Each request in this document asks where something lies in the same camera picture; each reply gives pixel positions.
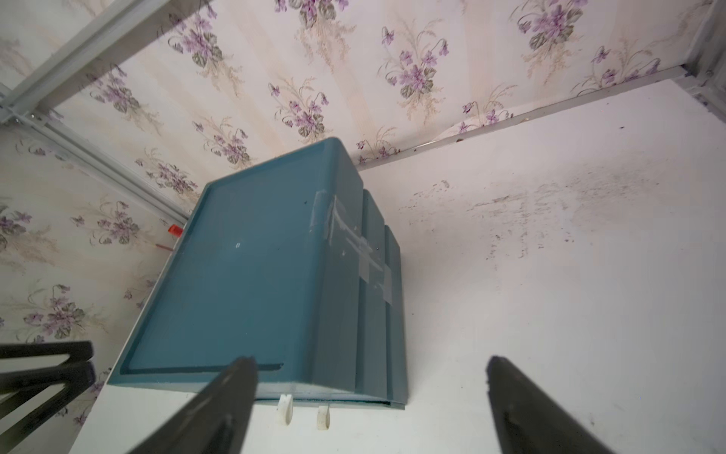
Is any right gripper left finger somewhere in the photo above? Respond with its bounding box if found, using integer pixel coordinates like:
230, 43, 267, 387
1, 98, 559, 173
132, 357, 258, 453

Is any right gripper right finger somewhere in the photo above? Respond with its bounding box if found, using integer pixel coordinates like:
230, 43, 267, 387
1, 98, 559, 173
486, 356, 612, 453

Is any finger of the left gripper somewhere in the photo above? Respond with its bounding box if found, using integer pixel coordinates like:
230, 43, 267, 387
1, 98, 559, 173
1, 361, 96, 451
1, 340, 94, 392

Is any teal drawer cabinet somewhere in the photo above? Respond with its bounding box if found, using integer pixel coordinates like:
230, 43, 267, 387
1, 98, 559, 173
110, 137, 410, 409

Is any red marker pen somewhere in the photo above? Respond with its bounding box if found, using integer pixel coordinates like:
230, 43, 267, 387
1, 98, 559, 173
168, 224, 183, 238

